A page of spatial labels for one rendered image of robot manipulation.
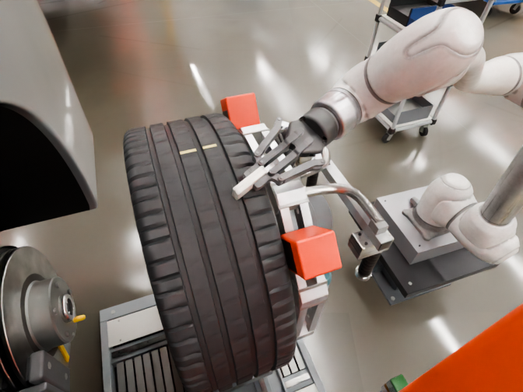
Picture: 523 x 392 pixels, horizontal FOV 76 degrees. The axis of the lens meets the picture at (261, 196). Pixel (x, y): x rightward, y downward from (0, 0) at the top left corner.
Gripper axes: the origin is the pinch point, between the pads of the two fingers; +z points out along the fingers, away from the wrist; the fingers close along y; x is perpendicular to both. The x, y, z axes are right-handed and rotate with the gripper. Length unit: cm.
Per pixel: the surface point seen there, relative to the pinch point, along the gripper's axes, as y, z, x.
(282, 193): -4.4, -5.5, -5.3
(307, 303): -23.4, 3.0, -15.1
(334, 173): -6.8, -28.5, -23.1
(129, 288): 28, 35, -131
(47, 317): 11, 42, -25
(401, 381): -56, -7, -36
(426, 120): -15, -193, -137
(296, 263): -15.7, 2.6, -3.5
